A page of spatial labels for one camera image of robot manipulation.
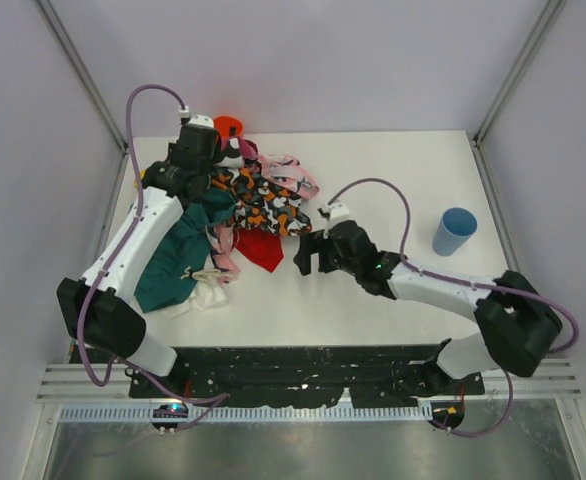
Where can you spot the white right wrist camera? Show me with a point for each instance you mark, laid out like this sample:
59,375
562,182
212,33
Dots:
333,213

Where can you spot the pink camouflage garment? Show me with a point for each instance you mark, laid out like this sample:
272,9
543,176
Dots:
237,155

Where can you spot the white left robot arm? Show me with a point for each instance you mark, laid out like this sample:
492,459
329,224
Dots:
97,308

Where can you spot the white cloth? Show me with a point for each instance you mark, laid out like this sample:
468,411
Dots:
207,293

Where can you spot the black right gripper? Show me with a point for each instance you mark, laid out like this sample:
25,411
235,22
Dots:
320,249

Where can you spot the light pink patterned cloth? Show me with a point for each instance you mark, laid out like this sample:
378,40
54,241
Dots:
286,171

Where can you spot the aluminium frame post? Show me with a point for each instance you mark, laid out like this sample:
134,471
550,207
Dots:
535,38
71,53

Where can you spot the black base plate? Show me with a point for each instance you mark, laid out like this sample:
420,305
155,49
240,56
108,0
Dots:
306,377

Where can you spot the red cloth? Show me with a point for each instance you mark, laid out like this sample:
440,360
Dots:
261,248

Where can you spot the white slotted cable duct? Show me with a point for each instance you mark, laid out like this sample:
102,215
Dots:
140,413

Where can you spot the orange plastic cup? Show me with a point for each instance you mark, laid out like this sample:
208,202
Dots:
228,126

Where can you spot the orange black camouflage cloth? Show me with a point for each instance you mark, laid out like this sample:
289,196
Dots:
261,204

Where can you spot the right aluminium frame post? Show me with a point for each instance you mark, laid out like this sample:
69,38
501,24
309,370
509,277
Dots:
535,38

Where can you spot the left aluminium frame post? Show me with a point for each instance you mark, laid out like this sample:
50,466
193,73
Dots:
71,53

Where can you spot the blue plastic cup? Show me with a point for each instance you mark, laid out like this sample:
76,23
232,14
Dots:
455,227

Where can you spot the yellow lemon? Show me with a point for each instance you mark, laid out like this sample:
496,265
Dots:
138,180

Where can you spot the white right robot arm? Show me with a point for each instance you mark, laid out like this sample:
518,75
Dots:
516,328

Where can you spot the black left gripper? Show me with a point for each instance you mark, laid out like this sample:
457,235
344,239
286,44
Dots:
218,163

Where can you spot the teal green shorts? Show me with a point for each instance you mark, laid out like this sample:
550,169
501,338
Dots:
164,282

